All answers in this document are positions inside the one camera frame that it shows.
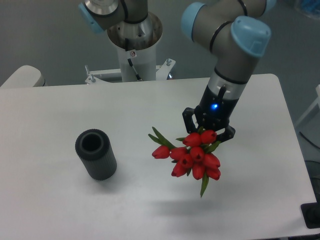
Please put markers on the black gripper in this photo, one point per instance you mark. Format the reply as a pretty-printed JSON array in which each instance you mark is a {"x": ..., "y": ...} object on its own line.
[{"x": 212, "y": 113}]

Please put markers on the red tulip bouquet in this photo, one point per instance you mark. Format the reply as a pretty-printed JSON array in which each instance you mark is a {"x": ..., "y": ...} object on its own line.
[{"x": 195, "y": 158}]

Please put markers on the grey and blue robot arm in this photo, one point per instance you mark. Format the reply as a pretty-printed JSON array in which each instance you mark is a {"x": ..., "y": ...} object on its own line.
[{"x": 230, "y": 30}]

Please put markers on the dark grey ribbed vase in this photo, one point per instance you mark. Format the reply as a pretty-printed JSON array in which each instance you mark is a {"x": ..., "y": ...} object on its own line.
[{"x": 94, "y": 148}]

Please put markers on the white furniture at right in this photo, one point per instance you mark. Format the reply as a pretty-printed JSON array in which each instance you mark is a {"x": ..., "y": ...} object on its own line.
[{"x": 309, "y": 113}]

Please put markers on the black device at table edge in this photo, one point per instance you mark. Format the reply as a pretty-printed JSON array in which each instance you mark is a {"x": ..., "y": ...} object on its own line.
[{"x": 311, "y": 215}]

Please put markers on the clear bag with blue items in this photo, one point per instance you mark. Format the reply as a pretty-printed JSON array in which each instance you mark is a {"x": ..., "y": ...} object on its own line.
[{"x": 309, "y": 8}]

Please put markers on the white rounded chair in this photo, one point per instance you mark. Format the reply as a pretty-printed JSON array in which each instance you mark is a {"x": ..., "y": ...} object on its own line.
[{"x": 25, "y": 77}]

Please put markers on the white pedestal base frame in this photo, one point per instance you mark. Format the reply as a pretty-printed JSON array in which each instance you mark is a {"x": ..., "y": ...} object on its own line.
[{"x": 105, "y": 75}]

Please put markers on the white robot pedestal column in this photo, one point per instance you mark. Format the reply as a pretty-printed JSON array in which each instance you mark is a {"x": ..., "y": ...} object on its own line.
[{"x": 136, "y": 45}]

